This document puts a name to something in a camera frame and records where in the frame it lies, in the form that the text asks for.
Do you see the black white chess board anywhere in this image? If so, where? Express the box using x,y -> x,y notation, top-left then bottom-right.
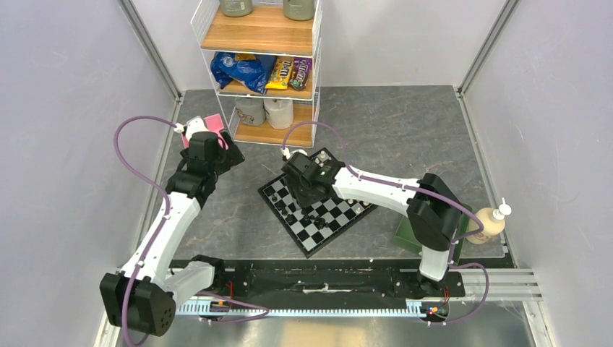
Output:
257,173 -> 377,258

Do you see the white wire wooden shelf rack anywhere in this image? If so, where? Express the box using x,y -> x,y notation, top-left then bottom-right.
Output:
190,1 -> 322,147

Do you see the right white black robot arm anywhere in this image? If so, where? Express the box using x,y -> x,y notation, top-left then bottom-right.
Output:
282,148 -> 466,296

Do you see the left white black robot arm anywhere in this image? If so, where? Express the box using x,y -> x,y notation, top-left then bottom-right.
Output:
100,130 -> 244,336

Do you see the white chess pieces corner group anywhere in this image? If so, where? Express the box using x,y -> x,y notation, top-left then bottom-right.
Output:
312,149 -> 375,206

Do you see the black chess pieces group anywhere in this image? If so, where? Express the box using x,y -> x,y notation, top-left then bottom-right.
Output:
259,181 -> 330,234

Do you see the pink plastic bin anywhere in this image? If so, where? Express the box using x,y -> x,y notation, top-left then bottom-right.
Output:
181,113 -> 227,149

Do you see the white toilet paper roll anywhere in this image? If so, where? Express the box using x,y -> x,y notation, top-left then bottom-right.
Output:
264,98 -> 294,129

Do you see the blue snack bag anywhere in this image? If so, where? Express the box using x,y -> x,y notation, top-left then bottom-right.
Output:
210,51 -> 276,94

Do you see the yellow M&M candy bag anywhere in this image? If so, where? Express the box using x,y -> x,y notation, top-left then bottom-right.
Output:
265,56 -> 294,90

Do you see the green plastic tray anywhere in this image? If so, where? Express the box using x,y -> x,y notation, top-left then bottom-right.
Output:
392,214 -> 471,265

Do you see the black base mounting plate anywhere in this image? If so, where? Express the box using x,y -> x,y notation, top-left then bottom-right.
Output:
214,259 -> 466,299

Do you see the brown M&M candy bag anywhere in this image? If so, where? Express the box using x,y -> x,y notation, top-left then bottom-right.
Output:
288,57 -> 312,91

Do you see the left green bottle on shelf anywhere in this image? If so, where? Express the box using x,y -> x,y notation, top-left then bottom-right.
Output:
219,0 -> 253,17

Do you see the green bottle on shelf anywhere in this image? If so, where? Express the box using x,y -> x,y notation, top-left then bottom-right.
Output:
283,0 -> 315,21
219,0 -> 253,17

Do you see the right green bottle on shelf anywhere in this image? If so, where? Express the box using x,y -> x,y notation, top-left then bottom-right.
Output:
283,0 -> 315,21

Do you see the cream pump lotion bottle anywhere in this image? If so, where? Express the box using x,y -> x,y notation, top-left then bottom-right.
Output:
466,198 -> 512,245

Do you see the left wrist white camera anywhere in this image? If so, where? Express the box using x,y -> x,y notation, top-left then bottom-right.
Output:
173,116 -> 210,141

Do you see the wrist white camera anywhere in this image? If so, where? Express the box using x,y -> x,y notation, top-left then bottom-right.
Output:
281,147 -> 308,160
173,116 -> 210,141

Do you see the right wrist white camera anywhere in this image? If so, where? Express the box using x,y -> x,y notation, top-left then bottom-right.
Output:
281,147 -> 308,160

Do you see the white cable duct strip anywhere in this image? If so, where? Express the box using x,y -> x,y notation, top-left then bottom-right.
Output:
176,297 -> 448,318

